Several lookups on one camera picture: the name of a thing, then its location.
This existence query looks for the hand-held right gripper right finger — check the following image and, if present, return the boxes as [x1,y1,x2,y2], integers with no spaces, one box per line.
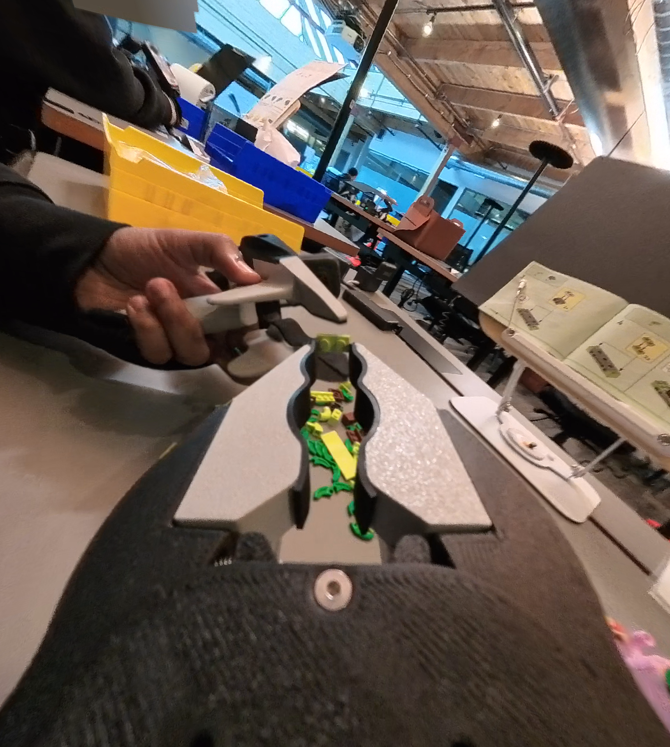
[350,343,496,556]

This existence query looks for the pink brick pot figure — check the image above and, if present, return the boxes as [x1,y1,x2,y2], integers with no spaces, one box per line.
[606,619,670,747]

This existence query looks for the person's left forearm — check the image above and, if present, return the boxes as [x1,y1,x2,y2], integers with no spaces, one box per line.
[0,146,131,328]

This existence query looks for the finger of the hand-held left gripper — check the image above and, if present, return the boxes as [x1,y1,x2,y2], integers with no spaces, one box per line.
[227,337,313,384]
[280,256,349,323]

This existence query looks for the brown bag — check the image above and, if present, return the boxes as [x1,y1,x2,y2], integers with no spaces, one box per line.
[394,195,466,261]

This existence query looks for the white paper roll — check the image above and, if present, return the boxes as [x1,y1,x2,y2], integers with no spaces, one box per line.
[168,63,217,107]

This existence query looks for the blue plastic bin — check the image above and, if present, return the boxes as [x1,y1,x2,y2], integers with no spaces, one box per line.
[205,123,333,224]
[176,96,214,141]

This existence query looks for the black flat bar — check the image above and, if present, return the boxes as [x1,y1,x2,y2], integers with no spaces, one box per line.
[341,286,464,374]

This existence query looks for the black pole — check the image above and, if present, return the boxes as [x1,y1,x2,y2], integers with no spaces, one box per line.
[311,0,400,182]

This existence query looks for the person's left hand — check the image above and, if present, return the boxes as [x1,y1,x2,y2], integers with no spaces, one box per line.
[75,226,262,367]

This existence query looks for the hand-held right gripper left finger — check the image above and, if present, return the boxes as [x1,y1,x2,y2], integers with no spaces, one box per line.
[174,343,318,561]

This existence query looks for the yellow plastic bin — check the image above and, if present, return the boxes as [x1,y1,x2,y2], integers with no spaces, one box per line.
[103,114,305,253]

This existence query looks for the white lamp stand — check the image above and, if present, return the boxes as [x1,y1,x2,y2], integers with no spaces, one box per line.
[450,156,670,524]

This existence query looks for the clear plastic bag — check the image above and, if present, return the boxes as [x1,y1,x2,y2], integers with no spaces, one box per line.
[116,145,229,195]

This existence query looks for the black round-top stand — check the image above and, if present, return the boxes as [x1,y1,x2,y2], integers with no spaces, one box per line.
[475,140,575,263]

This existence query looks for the white printed paper sheet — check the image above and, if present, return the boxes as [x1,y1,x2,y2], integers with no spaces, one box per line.
[246,60,348,126]

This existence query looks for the pile of mixed toy bricks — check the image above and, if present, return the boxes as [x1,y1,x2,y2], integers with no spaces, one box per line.
[301,382,380,540]

